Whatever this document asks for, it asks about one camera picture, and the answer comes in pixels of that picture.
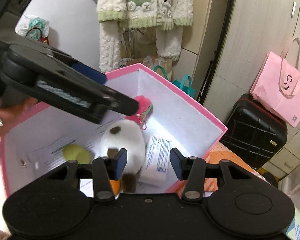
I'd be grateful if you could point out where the orange carrot plush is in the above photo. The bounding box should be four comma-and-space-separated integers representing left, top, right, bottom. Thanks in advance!
110, 179, 122, 196

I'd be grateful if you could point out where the green avocado plush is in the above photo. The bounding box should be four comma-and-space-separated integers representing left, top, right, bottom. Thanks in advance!
62, 144, 92, 164

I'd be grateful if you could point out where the small tissue pack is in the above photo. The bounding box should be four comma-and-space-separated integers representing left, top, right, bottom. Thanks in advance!
139, 135, 172, 186

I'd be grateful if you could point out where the white panda plush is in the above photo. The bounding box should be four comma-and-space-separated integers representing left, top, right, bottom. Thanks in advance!
100, 119, 146, 193

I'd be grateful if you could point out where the red strawberry plush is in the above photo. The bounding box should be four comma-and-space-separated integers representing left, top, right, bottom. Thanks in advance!
126, 95, 153, 131

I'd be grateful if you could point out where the person left hand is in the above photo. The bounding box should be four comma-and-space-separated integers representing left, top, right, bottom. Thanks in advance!
0, 98, 38, 137

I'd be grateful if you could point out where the woven brown basket bag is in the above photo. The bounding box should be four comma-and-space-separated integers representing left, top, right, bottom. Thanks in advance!
25, 27, 50, 45

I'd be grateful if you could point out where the pink storage box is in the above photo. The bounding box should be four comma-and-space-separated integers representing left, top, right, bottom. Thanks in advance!
0, 63, 227, 195

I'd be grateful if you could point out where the brown paper bag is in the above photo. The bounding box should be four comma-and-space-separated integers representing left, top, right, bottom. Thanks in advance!
119, 28, 173, 80

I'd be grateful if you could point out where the black suitcase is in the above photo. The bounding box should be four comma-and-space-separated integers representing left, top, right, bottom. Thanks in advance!
220, 94, 288, 170

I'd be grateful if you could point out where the teal tote bag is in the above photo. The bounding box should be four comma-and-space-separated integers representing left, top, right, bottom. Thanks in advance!
152, 65, 196, 98

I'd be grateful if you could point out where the cream knit cardigan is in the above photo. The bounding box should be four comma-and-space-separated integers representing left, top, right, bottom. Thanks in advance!
96, 0, 193, 73

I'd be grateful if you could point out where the pink tote bag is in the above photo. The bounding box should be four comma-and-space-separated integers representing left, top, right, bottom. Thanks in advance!
250, 37, 300, 127

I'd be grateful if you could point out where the patchwork tablecloth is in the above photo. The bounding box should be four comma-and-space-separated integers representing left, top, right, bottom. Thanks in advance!
177, 142, 300, 240

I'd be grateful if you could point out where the beige wardrobe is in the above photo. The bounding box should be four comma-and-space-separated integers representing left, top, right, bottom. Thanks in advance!
189, 0, 300, 188

